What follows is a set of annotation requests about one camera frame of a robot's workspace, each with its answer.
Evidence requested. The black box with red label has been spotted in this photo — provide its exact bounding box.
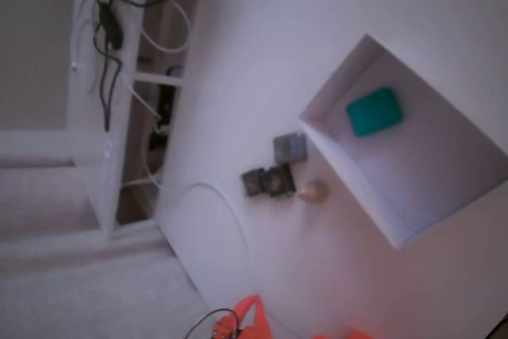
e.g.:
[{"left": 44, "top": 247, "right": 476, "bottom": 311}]
[{"left": 260, "top": 164, "right": 297, "bottom": 200}]

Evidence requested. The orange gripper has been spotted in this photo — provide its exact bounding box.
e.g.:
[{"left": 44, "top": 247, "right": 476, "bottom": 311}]
[{"left": 212, "top": 293, "right": 272, "bottom": 339}]

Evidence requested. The black object under table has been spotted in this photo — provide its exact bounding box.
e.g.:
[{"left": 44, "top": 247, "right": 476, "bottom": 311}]
[{"left": 156, "top": 83, "right": 178, "bottom": 136}]

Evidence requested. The black cable with inline switch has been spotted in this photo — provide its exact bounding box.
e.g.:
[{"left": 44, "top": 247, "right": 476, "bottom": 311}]
[{"left": 93, "top": 0, "right": 219, "bottom": 133}]

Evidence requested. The white looped cable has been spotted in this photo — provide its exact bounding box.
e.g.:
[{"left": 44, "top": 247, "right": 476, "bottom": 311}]
[{"left": 106, "top": 0, "right": 191, "bottom": 55}]

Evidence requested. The grey square block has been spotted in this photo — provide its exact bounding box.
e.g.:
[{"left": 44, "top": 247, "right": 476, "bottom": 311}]
[{"left": 272, "top": 132, "right": 309, "bottom": 164}]

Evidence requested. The white metal frame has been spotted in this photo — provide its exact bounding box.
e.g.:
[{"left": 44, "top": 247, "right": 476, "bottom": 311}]
[{"left": 0, "top": 0, "right": 190, "bottom": 241}]

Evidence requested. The black box with clear lid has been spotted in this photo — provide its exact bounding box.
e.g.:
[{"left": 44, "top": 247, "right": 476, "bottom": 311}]
[{"left": 241, "top": 168, "right": 265, "bottom": 198}]

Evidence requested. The small beige bear figurine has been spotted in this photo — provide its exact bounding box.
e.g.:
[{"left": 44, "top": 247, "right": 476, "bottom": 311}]
[{"left": 297, "top": 179, "right": 329, "bottom": 203}]

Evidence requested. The long white cable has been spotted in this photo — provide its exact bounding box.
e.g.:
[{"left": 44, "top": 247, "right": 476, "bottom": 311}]
[{"left": 118, "top": 178, "right": 310, "bottom": 339}]

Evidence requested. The thin gripper servo wire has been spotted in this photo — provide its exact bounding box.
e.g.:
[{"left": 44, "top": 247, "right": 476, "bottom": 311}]
[{"left": 183, "top": 306, "right": 241, "bottom": 339}]

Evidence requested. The green rounded cube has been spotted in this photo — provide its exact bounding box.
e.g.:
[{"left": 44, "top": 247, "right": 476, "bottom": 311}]
[{"left": 345, "top": 86, "right": 405, "bottom": 138}]

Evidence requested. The white cardboard bin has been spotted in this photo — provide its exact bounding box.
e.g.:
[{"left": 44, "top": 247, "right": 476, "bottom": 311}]
[{"left": 297, "top": 33, "right": 508, "bottom": 251}]

